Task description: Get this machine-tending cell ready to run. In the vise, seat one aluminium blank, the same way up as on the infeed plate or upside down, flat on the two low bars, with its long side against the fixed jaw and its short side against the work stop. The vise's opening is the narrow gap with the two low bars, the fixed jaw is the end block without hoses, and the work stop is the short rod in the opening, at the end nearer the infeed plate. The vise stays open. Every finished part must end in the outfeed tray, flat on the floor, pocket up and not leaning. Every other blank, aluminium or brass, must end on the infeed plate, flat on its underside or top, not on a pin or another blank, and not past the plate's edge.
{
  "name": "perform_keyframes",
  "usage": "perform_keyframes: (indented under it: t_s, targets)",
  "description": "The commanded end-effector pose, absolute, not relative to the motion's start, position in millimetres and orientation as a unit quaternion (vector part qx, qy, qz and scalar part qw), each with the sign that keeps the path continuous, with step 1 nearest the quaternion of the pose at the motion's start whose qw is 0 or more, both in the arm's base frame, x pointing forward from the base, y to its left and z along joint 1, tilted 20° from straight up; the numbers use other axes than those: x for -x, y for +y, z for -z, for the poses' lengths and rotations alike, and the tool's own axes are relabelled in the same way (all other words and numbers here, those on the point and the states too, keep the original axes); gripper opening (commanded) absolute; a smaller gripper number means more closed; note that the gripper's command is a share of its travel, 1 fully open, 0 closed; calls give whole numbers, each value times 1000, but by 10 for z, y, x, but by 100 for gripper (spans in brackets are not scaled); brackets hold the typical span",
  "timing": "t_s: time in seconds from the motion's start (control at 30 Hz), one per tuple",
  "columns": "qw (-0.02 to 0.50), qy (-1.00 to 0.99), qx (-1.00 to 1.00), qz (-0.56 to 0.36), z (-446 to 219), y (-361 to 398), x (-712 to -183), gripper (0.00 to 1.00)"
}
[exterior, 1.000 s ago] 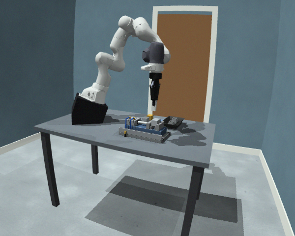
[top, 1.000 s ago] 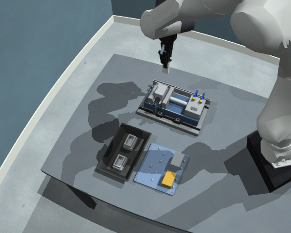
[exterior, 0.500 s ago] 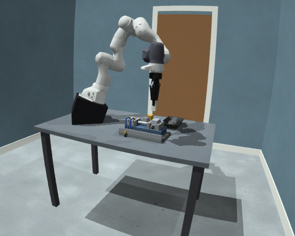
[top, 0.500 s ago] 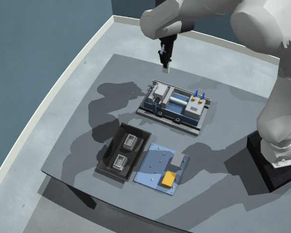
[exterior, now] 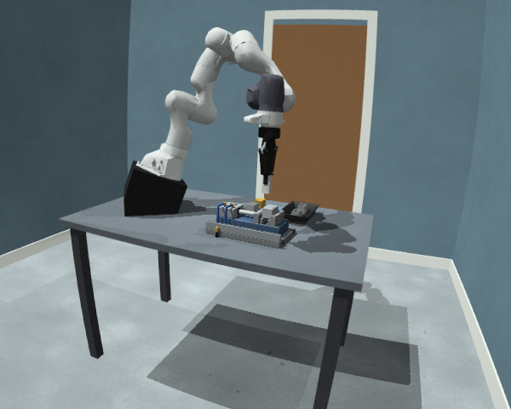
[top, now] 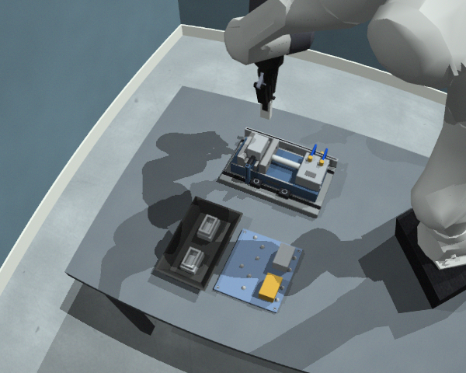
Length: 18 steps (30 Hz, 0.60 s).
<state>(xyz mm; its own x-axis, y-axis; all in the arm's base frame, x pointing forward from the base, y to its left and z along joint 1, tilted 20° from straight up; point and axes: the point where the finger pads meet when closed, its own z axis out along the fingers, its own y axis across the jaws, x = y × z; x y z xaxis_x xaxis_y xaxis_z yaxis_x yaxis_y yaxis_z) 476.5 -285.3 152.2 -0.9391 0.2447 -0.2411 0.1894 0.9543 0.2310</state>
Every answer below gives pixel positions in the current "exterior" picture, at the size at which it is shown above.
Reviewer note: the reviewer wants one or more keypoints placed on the yellow rectangular block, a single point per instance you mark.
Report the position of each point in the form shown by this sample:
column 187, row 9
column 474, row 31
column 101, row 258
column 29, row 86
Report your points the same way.
column 262, row 202

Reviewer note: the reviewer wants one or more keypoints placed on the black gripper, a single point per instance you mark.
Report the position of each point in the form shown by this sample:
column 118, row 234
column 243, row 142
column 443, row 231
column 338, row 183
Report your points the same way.
column 267, row 155

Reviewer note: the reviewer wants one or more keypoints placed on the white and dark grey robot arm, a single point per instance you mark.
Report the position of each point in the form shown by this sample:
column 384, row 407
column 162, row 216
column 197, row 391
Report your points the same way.
column 271, row 96

